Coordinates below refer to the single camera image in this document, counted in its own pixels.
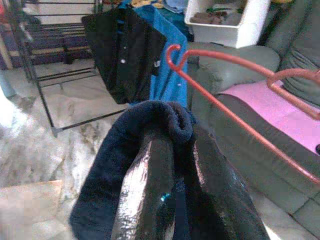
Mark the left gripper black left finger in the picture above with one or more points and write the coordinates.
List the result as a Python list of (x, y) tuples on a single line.
[(140, 200)]

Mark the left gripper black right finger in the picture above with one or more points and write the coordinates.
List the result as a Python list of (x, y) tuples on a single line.
[(220, 195)]

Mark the dark navy garment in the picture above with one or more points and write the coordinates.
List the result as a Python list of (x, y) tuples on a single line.
[(120, 140)]

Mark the pink clothes hanger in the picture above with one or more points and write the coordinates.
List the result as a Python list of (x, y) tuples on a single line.
[(225, 56), (300, 72)]

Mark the pink mat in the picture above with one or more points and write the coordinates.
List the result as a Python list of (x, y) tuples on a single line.
[(275, 110)]

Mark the black metal drying rack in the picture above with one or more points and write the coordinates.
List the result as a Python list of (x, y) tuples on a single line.
[(54, 130)]

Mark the bright blue shirt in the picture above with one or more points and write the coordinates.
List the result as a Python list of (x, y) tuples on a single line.
[(162, 90)]

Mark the grey green sofa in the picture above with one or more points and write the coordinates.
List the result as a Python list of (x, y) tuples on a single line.
[(237, 65)]

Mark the black button shirt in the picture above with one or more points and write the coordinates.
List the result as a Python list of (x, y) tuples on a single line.
[(120, 50)]

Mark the white plastic storage bin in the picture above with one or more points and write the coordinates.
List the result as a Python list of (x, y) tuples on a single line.
[(225, 35)]

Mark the purple sofa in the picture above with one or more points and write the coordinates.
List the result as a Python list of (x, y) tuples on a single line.
[(15, 60)]

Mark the light blue cloth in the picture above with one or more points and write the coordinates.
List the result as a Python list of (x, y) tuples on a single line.
[(175, 5)]

